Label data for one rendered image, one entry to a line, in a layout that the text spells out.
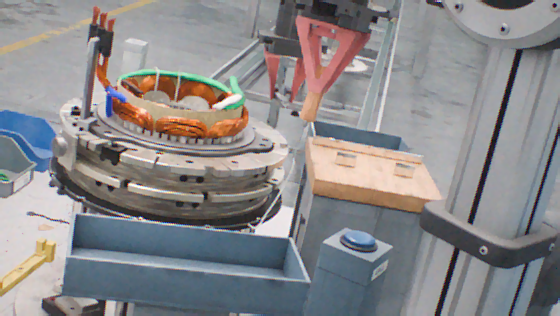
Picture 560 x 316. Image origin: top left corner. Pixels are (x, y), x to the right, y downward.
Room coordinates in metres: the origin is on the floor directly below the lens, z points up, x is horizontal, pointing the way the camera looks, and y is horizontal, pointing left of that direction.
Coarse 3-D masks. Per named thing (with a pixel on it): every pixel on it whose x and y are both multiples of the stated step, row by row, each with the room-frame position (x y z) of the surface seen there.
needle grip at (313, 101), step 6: (318, 66) 0.88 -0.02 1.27; (324, 66) 0.88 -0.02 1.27; (318, 72) 0.87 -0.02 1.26; (318, 78) 0.87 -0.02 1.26; (324, 90) 0.87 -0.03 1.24; (306, 96) 0.87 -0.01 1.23; (312, 96) 0.87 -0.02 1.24; (318, 96) 0.87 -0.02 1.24; (306, 102) 0.87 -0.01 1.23; (312, 102) 0.86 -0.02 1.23; (318, 102) 0.87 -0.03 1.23; (306, 108) 0.87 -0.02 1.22; (312, 108) 0.86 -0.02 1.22; (318, 108) 0.87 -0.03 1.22; (300, 114) 0.87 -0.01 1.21; (306, 114) 0.86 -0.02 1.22; (312, 114) 0.86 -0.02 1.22; (306, 120) 0.86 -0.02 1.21; (312, 120) 0.86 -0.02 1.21
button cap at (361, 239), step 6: (348, 234) 0.98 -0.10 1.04; (354, 234) 0.99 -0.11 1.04; (360, 234) 0.99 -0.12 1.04; (366, 234) 0.99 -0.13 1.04; (348, 240) 0.97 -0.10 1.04; (354, 240) 0.97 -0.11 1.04; (360, 240) 0.97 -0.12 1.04; (366, 240) 0.97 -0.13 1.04; (372, 240) 0.98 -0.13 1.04; (360, 246) 0.97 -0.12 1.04; (366, 246) 0.97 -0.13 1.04; (372, 246) 0.97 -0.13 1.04
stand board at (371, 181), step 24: (312, 144) 1.27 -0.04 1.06; (312, 168) 1.16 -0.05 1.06; (336, 168) 1.17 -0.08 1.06; (360, 168) 1.20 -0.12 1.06; (384, 168) 1.22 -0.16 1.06; (312, 192) 1.11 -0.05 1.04; (336, 192) 1.11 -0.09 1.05; (360, 192) 1.11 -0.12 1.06; (384, 192) 1.12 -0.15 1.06; (408, 192) 1.13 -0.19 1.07; (432, 192) 1.16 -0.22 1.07
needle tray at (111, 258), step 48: (96, 240) 0.83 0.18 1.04; (144, 240) 0.84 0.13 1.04; (192, 240) 0.86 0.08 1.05; (240, 240) 0.87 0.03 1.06; (288, 240) 0.88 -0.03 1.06; (96, 288) 0.73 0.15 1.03; (144, 288) 0.74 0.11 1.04; (192, 288) 0.75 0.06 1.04; (240, 288) 0.77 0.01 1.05; (288, 288) 0.78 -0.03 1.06
